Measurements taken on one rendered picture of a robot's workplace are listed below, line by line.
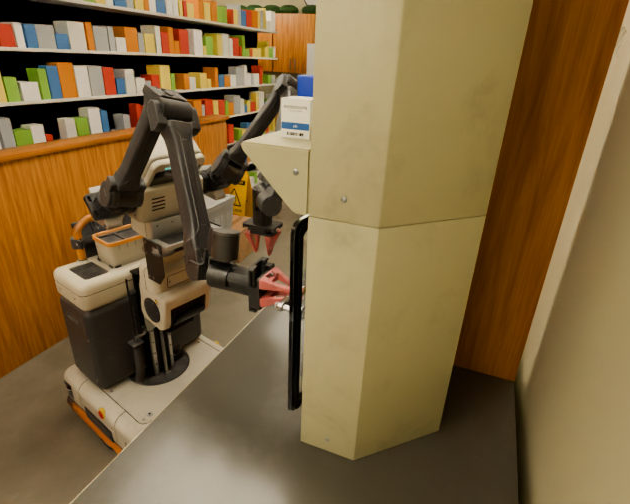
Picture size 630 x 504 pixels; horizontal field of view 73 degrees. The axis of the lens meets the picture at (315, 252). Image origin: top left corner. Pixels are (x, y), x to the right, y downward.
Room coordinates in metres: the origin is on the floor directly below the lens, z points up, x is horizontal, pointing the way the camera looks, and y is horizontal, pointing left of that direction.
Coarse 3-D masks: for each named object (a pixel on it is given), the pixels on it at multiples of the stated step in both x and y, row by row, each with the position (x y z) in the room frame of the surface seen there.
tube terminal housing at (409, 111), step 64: (320, 0) 0.60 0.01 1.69; (384, 0) 0.57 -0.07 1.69; (448, 0) 0.59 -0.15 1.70; (512, 0) 0.63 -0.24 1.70; (320, 64) 0.60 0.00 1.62; (384, 64) 0.57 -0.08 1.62; (448, 64) 0.59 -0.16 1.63; (512, 64) 0.64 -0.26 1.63; (320, 128) 0.60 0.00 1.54; (384, 128) 0.57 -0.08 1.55; (448, 128) 0.60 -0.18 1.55; (320, 192) 0.60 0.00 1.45; (384, 192) 0.56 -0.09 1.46; (448, 192) 0.61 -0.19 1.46; (320, 256) 0.59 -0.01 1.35; (384, 256) 0.57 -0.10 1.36; (448, 256) 0.62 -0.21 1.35; (320, 320) 0.59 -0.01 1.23; (384, 320) 0.57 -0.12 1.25; (448, 320) 0.63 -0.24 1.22; (320, 384) 0.59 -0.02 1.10; (384, 384) 0.58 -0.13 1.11; (448, 384) 0.64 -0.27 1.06; (384, 448) 0.59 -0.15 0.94
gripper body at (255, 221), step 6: (252, 204) 1.15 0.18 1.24; (258, 210) 1.13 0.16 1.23; (258, 216) 1.13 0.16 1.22; (264, 216) 1.13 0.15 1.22; (246, 222) 1.15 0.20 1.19; (252, 222) 1.15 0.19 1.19; (258, 222) 1.13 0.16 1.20; (264, 222) 1.13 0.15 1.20; (270, 222) 1.14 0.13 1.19; (276, 222) 1.16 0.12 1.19; (282, 222) 1.16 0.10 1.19; (264, 228) 1.11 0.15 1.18; (270, 228) 1.11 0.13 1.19; (276, 228) 1.12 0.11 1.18
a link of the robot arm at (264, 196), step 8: (264, 192) 1.10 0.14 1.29; (272, 192) 1.07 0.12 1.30; (256, 200) 1.10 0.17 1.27; (264, 200) 1.06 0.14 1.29; (272, 200) 1.06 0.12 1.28; (280, 200) 1.07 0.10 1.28; (264, 208) 1.06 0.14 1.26; (272, 208) 1.06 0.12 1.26; (280, 208) 1.07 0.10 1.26; (272, 216) 1.06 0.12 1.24
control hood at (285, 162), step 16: (256, 144) 0.64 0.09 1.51; (272, 144) 0.63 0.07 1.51; (288, 144) 0.64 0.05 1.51; (304, 144) 0.64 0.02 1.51; (256, 160) 0.63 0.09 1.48; (272, 160) 0.62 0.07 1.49; (288, 160) 0.61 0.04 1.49; (304, 160) 0.61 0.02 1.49; (272, 176) 0.62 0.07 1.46; (288, 176) 0.61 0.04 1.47; (304, 176) 0.61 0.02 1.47; (288, 192) 0.61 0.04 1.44; (304, 192) 0.60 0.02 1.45; (304, 208) 0.60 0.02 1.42
